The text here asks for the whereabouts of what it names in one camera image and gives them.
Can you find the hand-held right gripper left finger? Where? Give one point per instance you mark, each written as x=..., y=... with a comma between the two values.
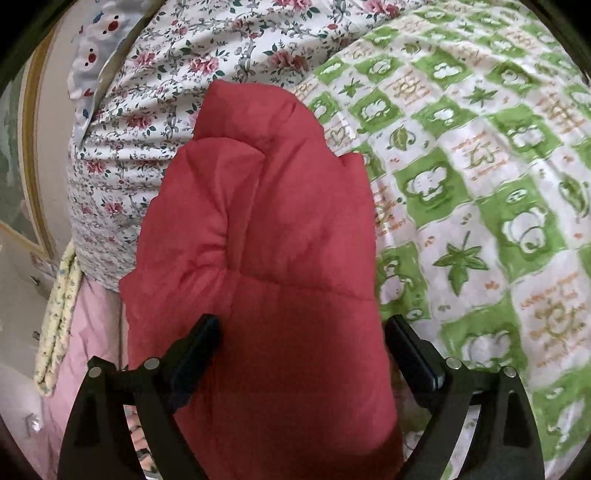
x=187, y=369

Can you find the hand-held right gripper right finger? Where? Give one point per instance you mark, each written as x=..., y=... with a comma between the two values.
x=422, y=362

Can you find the red quilted jacket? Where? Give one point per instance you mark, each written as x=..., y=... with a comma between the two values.
x=277, y=277

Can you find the pink quilt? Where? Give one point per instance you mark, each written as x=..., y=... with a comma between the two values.
x=87, y=332

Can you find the yellow floral cloth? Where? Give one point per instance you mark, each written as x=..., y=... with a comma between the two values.
x=57, y=323

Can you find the white drawer cabinet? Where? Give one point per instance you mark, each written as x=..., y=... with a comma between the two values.
x=23, y=323

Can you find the green checkered printed blanket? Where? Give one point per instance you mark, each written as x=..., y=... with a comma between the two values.
x=485, y=184

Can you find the gold framed picture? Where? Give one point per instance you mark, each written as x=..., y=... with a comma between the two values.
x=34, y=161

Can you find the white floral quilt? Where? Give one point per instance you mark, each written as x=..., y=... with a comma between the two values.
x=184, y=69

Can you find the blue dotted cloth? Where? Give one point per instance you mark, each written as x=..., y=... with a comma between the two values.
x=99, y=50

